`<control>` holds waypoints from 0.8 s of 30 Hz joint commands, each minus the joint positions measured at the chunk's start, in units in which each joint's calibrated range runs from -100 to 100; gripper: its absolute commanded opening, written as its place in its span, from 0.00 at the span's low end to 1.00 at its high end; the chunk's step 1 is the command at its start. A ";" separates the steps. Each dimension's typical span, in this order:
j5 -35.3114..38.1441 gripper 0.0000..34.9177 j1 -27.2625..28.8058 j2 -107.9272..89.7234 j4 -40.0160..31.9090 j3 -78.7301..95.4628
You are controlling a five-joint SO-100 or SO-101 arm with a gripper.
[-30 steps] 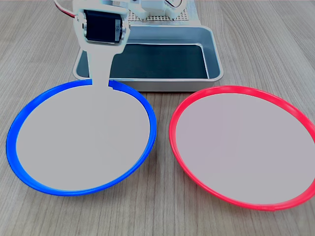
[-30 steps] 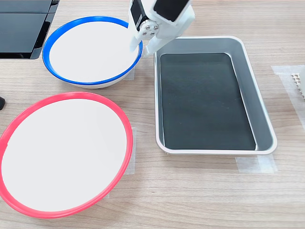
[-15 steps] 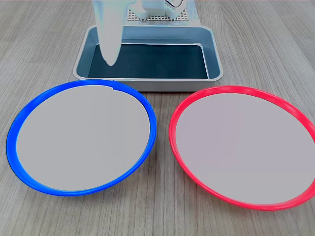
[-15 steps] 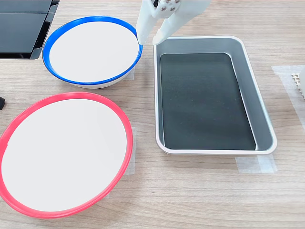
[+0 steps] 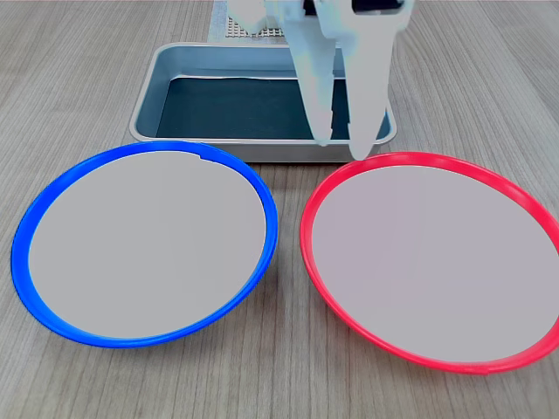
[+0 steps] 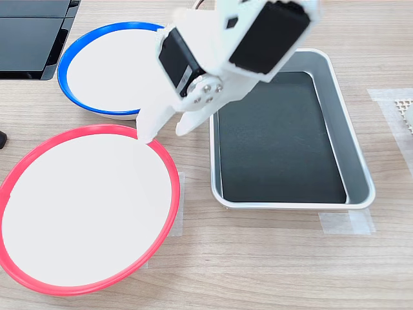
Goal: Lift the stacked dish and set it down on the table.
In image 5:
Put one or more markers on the pale perforated base plate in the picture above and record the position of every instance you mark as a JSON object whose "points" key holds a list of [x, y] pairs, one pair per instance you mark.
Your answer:
{"points": [[238, 31]]}

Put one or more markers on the translucent tape strip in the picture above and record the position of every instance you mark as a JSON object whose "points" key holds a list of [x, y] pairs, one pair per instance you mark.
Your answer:
{"points": [[218, 22]]}

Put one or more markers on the blue-rimmed white round plate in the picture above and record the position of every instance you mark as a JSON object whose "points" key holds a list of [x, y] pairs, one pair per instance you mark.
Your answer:
{"points": [[148, 244]]}

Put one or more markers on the steel rectangular tray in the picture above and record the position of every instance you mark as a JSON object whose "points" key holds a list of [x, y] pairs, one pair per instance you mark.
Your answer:
{"points": [[148, 113]]}

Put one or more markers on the red-rimmed white round plate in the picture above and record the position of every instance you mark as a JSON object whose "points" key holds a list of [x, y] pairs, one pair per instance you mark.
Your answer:
{"points": [[436, 262]]}

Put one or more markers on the black tray mat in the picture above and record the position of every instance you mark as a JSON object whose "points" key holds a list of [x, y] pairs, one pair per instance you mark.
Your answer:
{"points": [[236, 109]]}

